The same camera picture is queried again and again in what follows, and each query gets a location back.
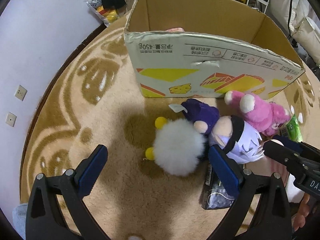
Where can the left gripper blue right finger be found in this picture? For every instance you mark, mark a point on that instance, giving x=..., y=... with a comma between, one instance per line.
x=271, y=219

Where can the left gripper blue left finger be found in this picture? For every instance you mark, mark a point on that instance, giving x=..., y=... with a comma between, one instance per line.
x=87, y=174

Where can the green tissue pack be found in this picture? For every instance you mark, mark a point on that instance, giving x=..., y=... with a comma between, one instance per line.
x=291, y=130

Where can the pink bear plush keychain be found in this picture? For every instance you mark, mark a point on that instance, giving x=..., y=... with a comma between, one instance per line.
x=266, y=117

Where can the black tissue pack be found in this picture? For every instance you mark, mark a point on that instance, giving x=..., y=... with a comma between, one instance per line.
x=214, y=196

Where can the purple haired plush doll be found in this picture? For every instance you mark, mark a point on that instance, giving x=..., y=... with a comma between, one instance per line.
x=236, y=137

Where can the white fluffy pompom plush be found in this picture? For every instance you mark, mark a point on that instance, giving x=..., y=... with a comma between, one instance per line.
x=177, y=148

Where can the pink swirl roll plush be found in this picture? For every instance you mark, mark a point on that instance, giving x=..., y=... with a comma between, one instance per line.
x=178, y=29

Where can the beige patterned rug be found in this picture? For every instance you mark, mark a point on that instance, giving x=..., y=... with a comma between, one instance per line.
x=96, y=100

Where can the white rolling cart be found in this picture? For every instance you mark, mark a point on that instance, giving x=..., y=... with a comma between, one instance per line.
x=259, y=5

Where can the open cardboard box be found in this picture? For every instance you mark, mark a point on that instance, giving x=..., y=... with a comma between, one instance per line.
x=226, y=45

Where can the snack bags on floor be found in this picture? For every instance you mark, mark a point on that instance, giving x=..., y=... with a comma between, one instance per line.
x=106, y=15

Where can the lower wall outlet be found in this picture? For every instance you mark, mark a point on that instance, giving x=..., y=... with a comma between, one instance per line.
x=10, y=119

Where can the wall outlet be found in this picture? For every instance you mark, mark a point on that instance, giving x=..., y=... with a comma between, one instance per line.
x=20, y=93
x=10, y=119

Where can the upper wall outlet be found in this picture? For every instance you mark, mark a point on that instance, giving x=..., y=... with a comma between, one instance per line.
x=20, y=93

